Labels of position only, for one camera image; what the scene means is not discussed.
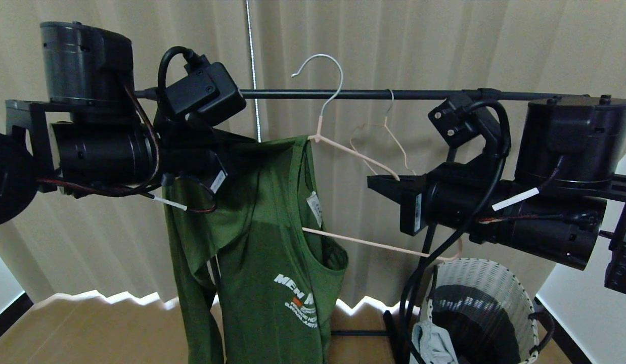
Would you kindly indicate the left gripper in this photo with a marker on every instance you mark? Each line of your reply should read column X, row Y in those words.
column 105, row 151

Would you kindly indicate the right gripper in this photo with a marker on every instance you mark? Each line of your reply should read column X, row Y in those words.
column 444, row 202

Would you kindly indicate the pink clothes hanger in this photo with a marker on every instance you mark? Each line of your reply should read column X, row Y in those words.
column 404, row 159
column 319, row 129

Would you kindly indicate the green sleeveless shirt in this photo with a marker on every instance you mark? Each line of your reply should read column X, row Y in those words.
column 262, row 253

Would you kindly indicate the white laundry basket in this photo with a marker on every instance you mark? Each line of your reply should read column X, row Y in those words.
column 475, row 275

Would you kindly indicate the black clothes rack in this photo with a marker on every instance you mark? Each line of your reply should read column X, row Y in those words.
column 368, row 94

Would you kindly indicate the pale grey garment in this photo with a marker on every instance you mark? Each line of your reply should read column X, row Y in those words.
column 434, row 346

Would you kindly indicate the beige curtain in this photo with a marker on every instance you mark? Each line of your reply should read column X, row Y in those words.
column 444, row 40

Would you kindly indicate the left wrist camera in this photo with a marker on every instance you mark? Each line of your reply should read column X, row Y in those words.
column 204, row 93

